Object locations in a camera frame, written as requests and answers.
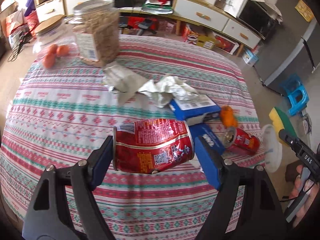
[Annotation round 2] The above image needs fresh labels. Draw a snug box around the yellow green sponge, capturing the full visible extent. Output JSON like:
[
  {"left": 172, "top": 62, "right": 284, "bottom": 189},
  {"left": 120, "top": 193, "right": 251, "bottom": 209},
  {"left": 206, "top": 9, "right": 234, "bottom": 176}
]
[{"left": 269, "top": 107, "right": 297, "bottom": 145}]

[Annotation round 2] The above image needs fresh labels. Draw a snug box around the crushed red can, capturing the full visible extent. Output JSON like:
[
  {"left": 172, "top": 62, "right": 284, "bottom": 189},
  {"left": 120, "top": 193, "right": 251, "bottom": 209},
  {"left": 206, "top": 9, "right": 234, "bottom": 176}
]
[{"left": 222, "top": 126, "right": 260, "bottom": 156}]

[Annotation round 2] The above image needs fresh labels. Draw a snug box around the orange peel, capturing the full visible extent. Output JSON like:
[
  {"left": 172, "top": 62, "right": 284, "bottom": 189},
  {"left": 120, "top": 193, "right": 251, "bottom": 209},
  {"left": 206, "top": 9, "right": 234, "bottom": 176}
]
[{"left": 220, "top": 105, "right": 238, "bottom": 128}]

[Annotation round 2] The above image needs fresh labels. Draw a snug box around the red cartoon can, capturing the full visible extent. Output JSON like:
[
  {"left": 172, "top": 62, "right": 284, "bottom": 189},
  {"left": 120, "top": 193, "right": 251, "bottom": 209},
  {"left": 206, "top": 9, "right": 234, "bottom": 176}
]
[{"left": 113, "top": 119, "right": 194, "bottom": 174}]

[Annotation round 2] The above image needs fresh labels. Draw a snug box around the white paper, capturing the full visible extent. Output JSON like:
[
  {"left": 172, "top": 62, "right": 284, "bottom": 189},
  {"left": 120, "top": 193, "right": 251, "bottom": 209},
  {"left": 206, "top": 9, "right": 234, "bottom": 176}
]
[{"left": 138, "top": 76, "right": 199, "bottom": 108}]

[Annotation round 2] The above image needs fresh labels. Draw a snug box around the silver white snack bag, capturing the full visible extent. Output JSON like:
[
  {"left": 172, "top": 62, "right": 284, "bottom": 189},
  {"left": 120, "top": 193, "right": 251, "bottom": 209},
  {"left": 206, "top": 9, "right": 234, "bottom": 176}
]
[{"left": 103, "top": 61, "right": 148, "bottom": 106}]

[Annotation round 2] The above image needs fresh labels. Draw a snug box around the person right hand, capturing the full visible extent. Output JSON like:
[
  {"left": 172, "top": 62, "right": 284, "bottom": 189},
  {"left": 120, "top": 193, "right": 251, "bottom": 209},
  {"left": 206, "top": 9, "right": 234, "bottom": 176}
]
[{"left": 290, "top": 164, "right": 320, "bottom": 228}]

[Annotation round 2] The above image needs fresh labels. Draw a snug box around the white plastic basin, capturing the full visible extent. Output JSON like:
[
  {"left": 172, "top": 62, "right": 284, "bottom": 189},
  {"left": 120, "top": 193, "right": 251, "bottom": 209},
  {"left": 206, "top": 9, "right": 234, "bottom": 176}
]
[{"left": 261, "top": 124, "right": 283, "bottom": 173}]

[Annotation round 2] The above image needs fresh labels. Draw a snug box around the blue plastic stool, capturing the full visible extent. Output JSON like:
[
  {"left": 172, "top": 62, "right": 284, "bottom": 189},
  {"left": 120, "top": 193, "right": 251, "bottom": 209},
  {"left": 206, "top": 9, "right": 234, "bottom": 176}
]
[{"left": 279, "top": 74, "right": 309, "bottom": 116}]

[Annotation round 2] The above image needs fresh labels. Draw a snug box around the grey refrigerator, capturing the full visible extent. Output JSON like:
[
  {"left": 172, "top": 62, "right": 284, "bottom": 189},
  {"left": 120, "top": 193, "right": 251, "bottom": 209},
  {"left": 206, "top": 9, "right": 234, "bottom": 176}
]
[{"left": 254, "top": 0, "right": 319, "bottom": 95}]

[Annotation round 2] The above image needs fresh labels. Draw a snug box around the white blue carton box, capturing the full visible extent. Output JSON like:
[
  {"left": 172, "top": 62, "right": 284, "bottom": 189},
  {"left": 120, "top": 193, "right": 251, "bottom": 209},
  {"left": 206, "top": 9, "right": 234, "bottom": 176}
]
[{"left": 242, "top": 48, "right": 259, "bottom": 67}]

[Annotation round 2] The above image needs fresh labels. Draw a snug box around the black microwave oven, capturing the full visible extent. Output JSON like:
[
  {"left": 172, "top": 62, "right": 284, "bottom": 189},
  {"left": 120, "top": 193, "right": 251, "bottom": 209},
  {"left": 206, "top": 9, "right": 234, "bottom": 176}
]
[{"left": 237, "top": 0, "right": 277, "bottom": 38}]

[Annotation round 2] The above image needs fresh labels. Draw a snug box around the patterned knit tablecloth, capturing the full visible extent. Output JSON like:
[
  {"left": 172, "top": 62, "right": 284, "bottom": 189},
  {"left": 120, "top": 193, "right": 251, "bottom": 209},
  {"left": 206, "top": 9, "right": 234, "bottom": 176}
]
[{"left": 1, "top": 35, "right": 261, "bottom": 239}]

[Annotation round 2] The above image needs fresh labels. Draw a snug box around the yellow cardboard box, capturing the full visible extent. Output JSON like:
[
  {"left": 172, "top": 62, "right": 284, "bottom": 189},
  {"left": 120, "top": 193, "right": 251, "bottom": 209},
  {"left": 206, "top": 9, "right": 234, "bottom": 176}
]
[{"left": 182, "top": 23, "right": 214, "bottom": 50}]

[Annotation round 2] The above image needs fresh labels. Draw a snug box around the glass jar with oranges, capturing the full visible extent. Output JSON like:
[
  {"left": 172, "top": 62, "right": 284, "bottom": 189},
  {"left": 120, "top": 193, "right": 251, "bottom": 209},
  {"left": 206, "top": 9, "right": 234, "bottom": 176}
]
[{"left": 33, "top": 15, "right": 79, "bottom": 69}]

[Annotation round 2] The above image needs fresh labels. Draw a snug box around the clear jar of seeds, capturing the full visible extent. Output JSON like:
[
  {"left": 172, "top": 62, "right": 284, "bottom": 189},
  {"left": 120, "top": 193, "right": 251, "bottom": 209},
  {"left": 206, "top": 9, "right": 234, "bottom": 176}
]
[{"left": 71, "top": 0, "right": 120, "bottom": 67}]

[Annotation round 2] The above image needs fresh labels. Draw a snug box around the long white wood cabinet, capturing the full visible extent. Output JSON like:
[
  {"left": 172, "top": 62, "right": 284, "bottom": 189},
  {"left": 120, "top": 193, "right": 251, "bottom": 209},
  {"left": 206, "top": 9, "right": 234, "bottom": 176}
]
[{"left": 34, "top": 0, "right": 263, "bottom": 53}]

